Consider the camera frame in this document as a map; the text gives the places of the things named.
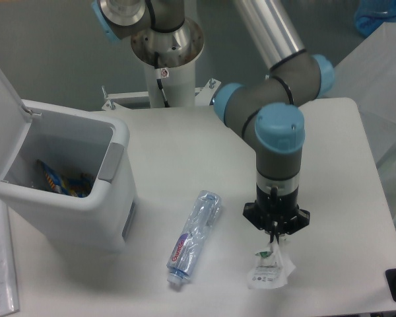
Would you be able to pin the colourful snack wrapper in bin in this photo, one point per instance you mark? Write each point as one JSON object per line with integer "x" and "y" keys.
{"x": 60, "y": 184}

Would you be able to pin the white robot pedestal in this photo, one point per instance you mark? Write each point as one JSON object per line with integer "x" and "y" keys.
{"x": 171, "y": 87}

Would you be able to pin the white paper notebook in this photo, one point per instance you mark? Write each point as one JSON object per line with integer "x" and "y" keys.
{"x": 9, "y": 300}

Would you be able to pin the white trash can lid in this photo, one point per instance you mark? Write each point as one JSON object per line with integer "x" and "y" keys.
{"x": 15, "y": 122}

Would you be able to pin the blue plastic bag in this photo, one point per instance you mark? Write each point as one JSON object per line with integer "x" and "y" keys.
{"x": 371, "y": 14}

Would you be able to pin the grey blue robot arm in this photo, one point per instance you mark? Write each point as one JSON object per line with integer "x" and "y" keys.
{"x": 267, "y": 117}

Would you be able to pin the crushed clear plastic bottle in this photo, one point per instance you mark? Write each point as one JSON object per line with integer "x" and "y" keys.
{"x": 196, "y": 230}

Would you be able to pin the white plastic wrapper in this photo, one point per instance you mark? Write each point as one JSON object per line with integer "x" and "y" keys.
{"x": 272, "y": 266}

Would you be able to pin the translucent plastic box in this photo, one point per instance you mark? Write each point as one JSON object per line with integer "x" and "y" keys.
{"x": 368, "y": 76}

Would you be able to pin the white pedestal base bracket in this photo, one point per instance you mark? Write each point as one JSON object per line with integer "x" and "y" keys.
{"x": 204, "y": 96}

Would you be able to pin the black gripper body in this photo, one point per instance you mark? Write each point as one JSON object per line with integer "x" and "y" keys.
{"x": 278, "y": 206}

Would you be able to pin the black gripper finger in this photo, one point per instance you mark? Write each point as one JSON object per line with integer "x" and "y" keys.
{"x": 292, "y": 223}
{"x": 260, "y": 219}

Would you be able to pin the white trash can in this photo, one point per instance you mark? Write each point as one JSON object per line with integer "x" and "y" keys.
{"x": 67, "y": 173}

